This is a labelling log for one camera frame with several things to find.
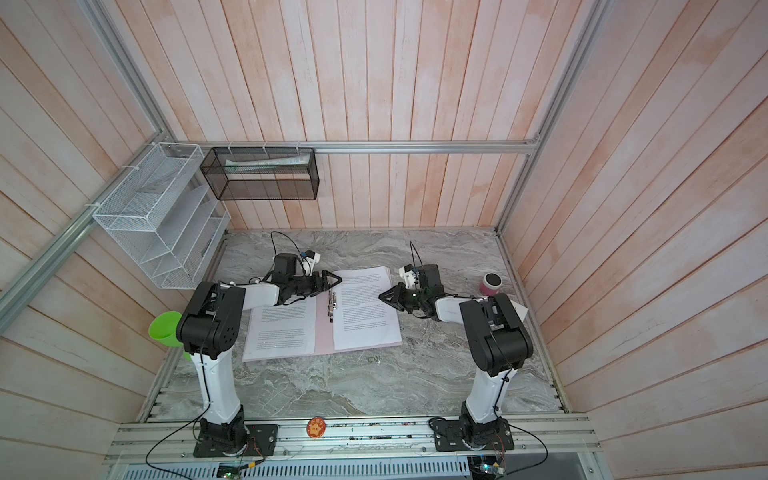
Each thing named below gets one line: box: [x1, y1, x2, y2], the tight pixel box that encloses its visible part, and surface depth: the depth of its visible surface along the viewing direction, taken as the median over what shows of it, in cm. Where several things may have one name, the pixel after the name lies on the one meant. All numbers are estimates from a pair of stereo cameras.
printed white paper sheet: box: [242, 296, 316, 362], surface depth 93 cm
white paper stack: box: [333, 266, 403, 351], surface depth 97 cm
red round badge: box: [306, 416, 327, 439], surface depth 78 cm
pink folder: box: [242, 270, 403, 363], surface depth 92 cm
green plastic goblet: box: [148, 311, 192, 362], surface depth 79 cm
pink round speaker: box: [480, 272, 503, 296], surface depth 100 cm
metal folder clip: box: [328, 290, 337, 323], surface depth 100 cm
